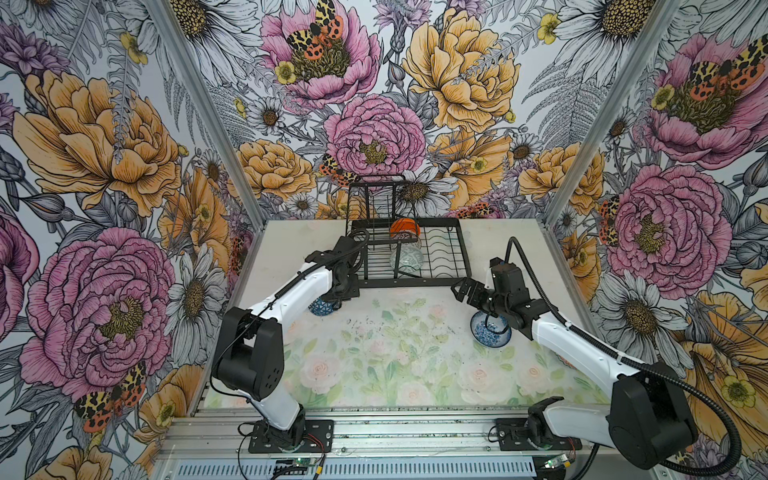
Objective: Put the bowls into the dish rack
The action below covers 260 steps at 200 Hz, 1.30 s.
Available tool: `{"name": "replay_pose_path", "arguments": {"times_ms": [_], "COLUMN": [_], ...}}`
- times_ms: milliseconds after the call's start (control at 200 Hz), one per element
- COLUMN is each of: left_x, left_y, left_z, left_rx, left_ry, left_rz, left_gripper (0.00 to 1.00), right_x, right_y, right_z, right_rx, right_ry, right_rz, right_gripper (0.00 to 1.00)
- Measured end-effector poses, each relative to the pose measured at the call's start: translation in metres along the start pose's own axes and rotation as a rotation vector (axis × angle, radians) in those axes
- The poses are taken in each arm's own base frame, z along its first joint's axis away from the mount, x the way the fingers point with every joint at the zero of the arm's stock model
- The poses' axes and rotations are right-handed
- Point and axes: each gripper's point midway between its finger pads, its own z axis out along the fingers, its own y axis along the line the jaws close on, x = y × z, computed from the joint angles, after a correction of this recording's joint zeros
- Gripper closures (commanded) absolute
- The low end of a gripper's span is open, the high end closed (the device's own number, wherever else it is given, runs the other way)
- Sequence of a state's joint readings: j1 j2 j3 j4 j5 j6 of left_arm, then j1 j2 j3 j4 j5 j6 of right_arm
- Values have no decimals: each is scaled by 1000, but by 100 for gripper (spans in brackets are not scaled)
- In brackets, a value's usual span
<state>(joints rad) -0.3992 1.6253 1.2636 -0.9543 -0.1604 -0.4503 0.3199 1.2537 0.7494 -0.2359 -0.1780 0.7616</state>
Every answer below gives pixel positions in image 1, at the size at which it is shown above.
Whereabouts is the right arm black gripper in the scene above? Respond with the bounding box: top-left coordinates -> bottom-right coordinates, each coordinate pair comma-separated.
451,276 -> 510,319

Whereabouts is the orange plastic bowl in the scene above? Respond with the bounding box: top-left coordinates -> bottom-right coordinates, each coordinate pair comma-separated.
389,218 -> 421,239

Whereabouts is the green patterned ceramic bowl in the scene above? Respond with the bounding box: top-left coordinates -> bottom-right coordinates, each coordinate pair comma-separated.
390,249 -> 424,275

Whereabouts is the white bowl dark radial pattern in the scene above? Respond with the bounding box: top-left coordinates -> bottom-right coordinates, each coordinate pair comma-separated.
390,232 -> 421,251

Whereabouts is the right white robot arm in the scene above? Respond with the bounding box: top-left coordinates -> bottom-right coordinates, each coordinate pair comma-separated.
466,258 -> 698,470

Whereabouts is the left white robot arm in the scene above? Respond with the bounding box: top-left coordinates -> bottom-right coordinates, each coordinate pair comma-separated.
211,230 -> 369,452

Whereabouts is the black metal dish rack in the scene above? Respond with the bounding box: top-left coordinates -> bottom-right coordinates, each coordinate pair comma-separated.
345,176 -> 471,288

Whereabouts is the dark blue patterned bowl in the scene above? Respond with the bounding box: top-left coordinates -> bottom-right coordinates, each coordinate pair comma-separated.
308,298 -> 341,317

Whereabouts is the blue floral ceramic bowl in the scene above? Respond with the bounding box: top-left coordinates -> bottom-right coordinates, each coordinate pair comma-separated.
470,311 -> 512,348

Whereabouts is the green circuit board left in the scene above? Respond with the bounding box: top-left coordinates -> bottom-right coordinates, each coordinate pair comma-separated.
271,457 -> 314,479

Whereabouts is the green circuit board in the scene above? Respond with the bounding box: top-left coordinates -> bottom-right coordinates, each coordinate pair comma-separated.
541,453 -> 571,469
271,457 -> 314,479

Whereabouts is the green circuit board right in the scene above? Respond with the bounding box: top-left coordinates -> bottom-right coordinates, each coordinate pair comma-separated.
541,453 -> 571,469

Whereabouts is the right black corrugated cable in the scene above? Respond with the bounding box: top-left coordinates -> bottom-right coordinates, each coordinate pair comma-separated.
503,236 -> 743,480

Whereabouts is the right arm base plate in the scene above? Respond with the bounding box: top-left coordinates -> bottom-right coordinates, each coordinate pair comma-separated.
486,417 -> 583,452

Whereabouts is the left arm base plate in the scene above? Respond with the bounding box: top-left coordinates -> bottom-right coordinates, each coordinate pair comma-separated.
247,419 -> 335,454

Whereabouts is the aluminium front rail frame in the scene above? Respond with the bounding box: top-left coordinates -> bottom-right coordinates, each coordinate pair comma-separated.
152,383 -> 679,480

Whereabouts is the aluminium corner post left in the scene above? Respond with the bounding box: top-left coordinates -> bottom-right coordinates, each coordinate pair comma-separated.
147,1 -> 265,236

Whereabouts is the aluminium corner post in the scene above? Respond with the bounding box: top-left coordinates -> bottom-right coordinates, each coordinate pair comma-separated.
147,1 -> 265,236
543,0 -> 680,227

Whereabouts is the aluminium corner post right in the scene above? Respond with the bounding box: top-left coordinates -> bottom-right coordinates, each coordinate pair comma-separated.
543,0 -> 680,227

